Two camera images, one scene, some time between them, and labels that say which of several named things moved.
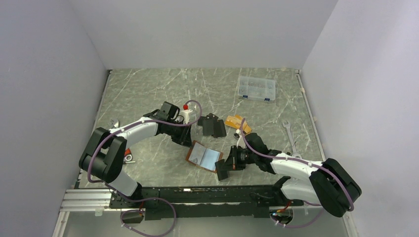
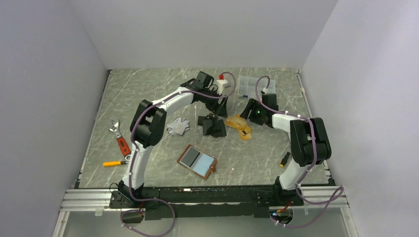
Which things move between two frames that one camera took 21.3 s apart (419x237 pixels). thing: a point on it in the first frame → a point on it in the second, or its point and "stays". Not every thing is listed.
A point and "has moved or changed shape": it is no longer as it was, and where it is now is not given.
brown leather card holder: x=201 y=156 has moved or changed shape
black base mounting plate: x=204 y=202 stays
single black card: x=222 y=171 → x=190 y=157
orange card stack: x=236 y=121 stays
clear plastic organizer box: x=260 y=88 stays
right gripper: x=234 y=164 → x=252 y=105
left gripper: x=185 y=138 → x=220 y=109
